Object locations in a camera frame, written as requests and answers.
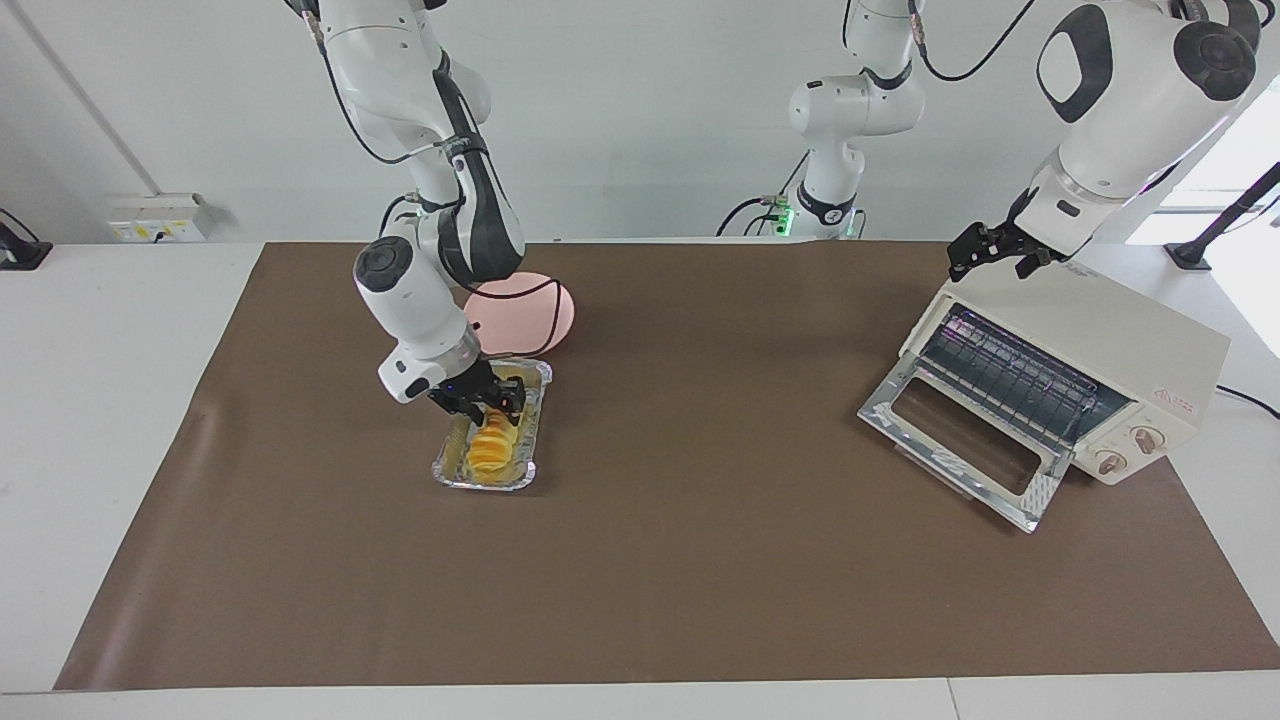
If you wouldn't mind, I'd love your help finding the black clamp mount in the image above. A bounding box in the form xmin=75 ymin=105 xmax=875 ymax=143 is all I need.
xmin=0 ymin=208 xmax=54 ymax=271

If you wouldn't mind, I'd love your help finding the brown table mat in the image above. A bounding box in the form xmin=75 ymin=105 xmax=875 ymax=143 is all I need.
xmin=53 ymin=240 xmax=1280 ymax=691

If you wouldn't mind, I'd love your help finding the black base cable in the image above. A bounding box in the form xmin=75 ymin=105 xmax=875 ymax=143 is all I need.
xmin=377 ymin=192 xmax=421 ymax=239
xmin=715 ymin=150 xmax=813 ymax=239

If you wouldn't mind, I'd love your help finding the metal oven rack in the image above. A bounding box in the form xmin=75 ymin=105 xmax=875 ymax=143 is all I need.
xmin=925 ymin=305 xmax=1126 ymax=443

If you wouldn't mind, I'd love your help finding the sliced yellow bread loaf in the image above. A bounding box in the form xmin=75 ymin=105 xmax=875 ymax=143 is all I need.
xmin=466 ymin=375 xmax=524 ymax=480

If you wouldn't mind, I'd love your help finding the pink round plate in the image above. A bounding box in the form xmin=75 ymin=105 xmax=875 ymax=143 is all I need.
xmin=462 ymin=272 xmax=577 ymax=357

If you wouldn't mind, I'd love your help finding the cream toaster oven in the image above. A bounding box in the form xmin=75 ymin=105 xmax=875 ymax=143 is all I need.
xmin=857 ymin=262 xmax=1233 ymax=534

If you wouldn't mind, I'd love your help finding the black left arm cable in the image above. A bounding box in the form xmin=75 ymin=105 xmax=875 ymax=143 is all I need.
xmin=908 ymin=0 xmax=1038 ymax=84

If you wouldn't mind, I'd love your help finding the white wall socket box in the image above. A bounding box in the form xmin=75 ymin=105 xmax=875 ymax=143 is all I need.
xmin=108 ymin=193 xmax=214 ymax=244

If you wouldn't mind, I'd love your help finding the black oven power cord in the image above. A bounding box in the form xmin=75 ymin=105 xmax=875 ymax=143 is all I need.
xmin=1215 ymin=384 xmax=1280 ymax=421

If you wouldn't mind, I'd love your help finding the black left base cable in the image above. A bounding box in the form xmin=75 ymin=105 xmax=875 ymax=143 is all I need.
xmin=715 ymin=150 xmax=813 ymax=239

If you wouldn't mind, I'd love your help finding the black stand pole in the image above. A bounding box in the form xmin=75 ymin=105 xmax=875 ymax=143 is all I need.
xmin=1165 ymin=160 xmax=1280 ymax=271

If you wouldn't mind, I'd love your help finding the aluminium foil baking tray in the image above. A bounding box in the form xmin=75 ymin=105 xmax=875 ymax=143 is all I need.
xmin=432 ymin=357 xmax=553 ymax=492

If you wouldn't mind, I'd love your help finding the glass oven door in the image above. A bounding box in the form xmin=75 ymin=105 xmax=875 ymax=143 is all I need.
xmin=857 ymin=352 xmax=1073 ymax=534

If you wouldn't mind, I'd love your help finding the black right base cable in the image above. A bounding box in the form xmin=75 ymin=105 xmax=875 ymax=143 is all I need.
xmin=377 ymin=192 xmax=421 ymax=239

